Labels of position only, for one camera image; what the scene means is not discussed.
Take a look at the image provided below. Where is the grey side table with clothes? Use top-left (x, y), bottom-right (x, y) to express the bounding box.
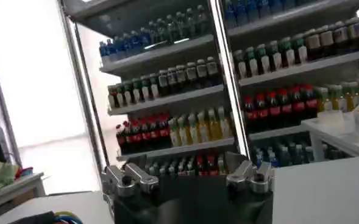
top-left (0, 171), bottom-right (46, 220)

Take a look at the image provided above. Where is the light green crumpled cloth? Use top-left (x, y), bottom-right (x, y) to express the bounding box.
top-left (0, 163), bottom-right (19, 192)

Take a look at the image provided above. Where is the grey printed t-shirt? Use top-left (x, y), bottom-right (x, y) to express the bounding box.
top-left (8, 210), bottom-right (84, 224)

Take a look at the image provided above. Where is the red and blue cloth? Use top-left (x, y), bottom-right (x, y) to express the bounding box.
top-left (14, 166), bottom-right (34, 179)

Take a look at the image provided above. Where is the bottle shelf with green-capped rows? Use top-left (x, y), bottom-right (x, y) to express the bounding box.
top-left (62, 0), bottom-right (238, 178)

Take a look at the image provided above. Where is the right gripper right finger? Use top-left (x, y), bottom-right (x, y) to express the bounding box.
top-left (226, 159), bottom-right (275, 195)

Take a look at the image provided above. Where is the brown cardboard box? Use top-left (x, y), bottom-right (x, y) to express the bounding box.
top-left (0, 188), bottom-right (35, 214)

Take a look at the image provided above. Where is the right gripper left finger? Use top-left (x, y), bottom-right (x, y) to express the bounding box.
top-left (101, 162), bottom-right (160, 198)

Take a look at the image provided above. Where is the bottle shelf with grey-capped rows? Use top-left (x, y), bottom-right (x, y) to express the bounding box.
top-left (211, 0), bottom-right (359, 172)

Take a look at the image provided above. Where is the grey table with tissue box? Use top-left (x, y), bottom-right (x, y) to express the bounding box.
top-left (300, 106), bottom-right (359, 163)

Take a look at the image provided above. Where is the thin black metal pole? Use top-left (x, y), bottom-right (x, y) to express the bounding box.
top-left (71, 20), bottom-right (110, 172)

